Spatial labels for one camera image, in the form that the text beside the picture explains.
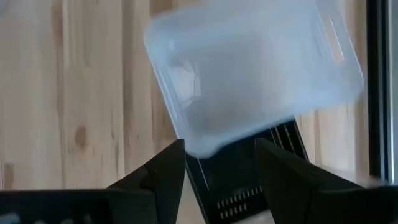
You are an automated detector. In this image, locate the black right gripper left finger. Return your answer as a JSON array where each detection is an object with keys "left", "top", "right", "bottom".
[{"left": 0, "top": 139, "right": 187, "bottom": 224}]

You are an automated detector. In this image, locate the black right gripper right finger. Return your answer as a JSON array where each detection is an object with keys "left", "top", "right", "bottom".
[{"left": 255, "top": 138, "right": 398, "bottom": 224}]

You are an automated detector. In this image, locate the black slotted plastic basket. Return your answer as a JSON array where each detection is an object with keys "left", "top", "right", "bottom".
[{"left": 185, "top": 119, "right": 310, "bottom": 224}]

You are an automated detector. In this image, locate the frosted translucent plastic bin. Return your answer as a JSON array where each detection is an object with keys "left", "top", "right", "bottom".
[
  {"left": 143, "top": 0, "right": 365, "bottom": 159},
  {"left": 155, "top": 4, "right": 351, "bottom": 152}
]

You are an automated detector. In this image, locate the black aluminium frame rail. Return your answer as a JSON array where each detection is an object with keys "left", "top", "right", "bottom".
[{"left": 366, "top": 0, "right": 392, "bottom": 185}]

